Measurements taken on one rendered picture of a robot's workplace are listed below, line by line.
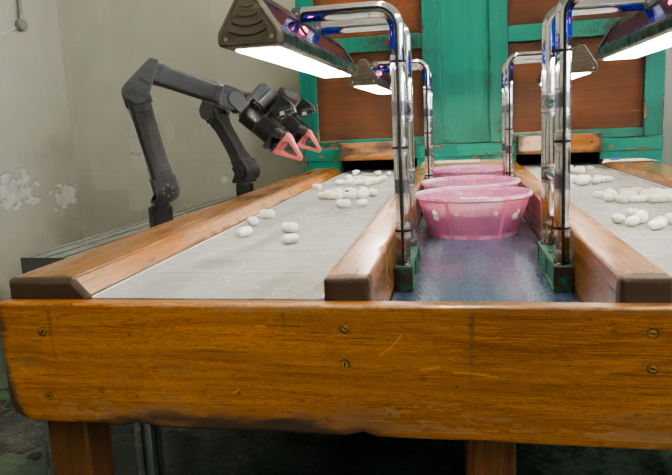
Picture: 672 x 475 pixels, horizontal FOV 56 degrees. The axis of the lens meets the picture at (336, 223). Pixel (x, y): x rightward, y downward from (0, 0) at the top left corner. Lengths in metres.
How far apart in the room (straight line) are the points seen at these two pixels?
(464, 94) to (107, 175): 2.30
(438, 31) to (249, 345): 1.93
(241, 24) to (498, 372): 0.50
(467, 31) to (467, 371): 1.94
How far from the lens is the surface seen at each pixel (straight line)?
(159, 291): 0.84
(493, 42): 2.52
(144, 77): 1.70
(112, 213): 4.03
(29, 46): 3.94
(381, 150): 2.48
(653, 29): 1.03
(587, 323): 0.72
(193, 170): 3.72
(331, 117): 2.57
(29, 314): 0.88
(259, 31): 0.80
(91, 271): 0.90
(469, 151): 2.51
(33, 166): 3.85
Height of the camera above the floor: 0.94
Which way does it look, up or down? 9 degrees down
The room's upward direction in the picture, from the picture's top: 3 degrees counter-clockwise
